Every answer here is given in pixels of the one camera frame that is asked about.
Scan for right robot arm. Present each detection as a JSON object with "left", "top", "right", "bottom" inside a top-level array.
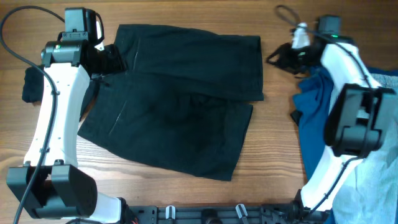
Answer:
[{"left": 266, "top": 16, "right": 397, "bottom": 223}]

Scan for light blue jeans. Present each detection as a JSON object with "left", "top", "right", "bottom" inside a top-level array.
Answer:
[{"left": 331, "top": 73, "right": 398, "bottom": 224}]

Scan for left black cable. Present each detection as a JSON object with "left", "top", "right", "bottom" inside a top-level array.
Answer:
[{"left": 0, "top": 5, "right": 66, "bottom": 224}]

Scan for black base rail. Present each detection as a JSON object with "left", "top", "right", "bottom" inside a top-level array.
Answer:
[{"left": 130, "top": 204, "right": 289, "bottom": 224}]

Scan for black shorts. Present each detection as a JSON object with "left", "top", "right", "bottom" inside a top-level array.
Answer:
[{"left": 78, "top": 24, "right": 264, "bottom": 181}]

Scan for folded black polo shirt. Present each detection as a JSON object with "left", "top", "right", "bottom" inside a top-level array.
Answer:
[{"left": 21, "top": 65, "right": 97, "bottom": 121}]

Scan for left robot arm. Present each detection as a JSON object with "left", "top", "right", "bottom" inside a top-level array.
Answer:
[{"left": 6, "top": 7, "right": 134, "bottom": 223}]

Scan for black cable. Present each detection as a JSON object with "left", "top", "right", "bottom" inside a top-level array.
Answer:
[
  {"left": 274, "top": 4, "right": 374, "bottom": 218},
  {"left": 0, "top": 5, "right": 66, "bottom": 224}
]

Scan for right black cable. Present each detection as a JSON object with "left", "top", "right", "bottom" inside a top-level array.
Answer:
[{"left": 274, "top": 4, "right": 374, "bottom": 218}]

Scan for blue shirt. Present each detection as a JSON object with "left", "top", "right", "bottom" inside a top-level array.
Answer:
[{"left": 290, "top": 63, "right": 398, "bottom": 224}]

